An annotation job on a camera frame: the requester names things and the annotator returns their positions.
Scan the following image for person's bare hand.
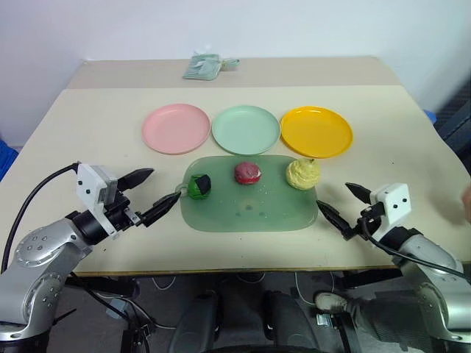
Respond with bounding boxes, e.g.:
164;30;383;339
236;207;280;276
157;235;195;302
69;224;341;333
461;183;471;218

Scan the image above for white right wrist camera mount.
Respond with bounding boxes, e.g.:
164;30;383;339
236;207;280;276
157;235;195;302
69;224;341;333
369;182;411;226

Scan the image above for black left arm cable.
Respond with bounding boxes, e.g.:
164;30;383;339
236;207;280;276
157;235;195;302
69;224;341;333
0;164;79;275

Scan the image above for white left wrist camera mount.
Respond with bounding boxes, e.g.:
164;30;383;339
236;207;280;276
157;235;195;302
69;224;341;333
71;162;119;236

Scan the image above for blue bin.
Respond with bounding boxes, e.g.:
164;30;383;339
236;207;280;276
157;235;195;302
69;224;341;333
0;138;20;182

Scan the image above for pink plate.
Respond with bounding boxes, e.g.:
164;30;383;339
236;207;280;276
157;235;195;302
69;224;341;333
141;103;211;156

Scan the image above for yellow toy fruit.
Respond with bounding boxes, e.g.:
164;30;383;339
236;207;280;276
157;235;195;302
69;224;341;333
286;158;322;191

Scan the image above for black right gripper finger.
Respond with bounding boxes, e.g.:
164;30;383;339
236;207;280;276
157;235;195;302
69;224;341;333
316;199;356;239
344;182;377;204

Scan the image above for yellow plate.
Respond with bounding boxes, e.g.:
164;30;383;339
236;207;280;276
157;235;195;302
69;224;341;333
280;106;355;160

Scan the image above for dark rounded robot leg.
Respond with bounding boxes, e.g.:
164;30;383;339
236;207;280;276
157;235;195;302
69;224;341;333
261;290;322;353
167;292;224;353

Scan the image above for black chair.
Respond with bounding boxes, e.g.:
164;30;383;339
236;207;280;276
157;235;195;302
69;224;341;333
435;79;471;155

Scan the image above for red toy fruit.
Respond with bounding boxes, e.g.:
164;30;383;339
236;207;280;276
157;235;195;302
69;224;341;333
234;161;263;185

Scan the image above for white sneaker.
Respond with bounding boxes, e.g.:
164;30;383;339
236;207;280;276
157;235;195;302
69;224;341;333
314;291;350;313

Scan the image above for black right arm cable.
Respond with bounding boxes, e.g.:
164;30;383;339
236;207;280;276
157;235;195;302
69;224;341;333
358;217;465;278

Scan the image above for green cloth pouch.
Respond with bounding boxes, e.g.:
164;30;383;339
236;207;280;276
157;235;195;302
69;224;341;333
182;54;241;81

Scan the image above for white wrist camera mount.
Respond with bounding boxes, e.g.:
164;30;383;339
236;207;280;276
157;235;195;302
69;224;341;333
71;162;119;236
369;182;411;226

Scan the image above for light green plate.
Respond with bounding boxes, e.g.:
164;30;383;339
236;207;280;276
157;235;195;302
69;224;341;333
211;104;281;156

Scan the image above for green toy fruit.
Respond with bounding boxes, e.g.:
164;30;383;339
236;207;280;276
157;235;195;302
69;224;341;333
187;174;213;201

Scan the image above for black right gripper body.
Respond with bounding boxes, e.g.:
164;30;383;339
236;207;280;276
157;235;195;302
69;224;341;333
344;203;383;240

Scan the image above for green translucent cutting board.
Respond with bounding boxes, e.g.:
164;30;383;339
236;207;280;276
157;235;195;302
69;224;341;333
174;154;319;232

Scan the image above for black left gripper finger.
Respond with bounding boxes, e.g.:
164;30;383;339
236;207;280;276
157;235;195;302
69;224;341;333
140;190;183;228
116;168;155;192

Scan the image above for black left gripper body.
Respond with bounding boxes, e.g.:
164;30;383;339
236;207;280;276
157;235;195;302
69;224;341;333
105;190;145;232

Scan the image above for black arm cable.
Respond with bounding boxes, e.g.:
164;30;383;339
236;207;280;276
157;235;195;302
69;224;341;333
358;217;465;278
0;164;79;275

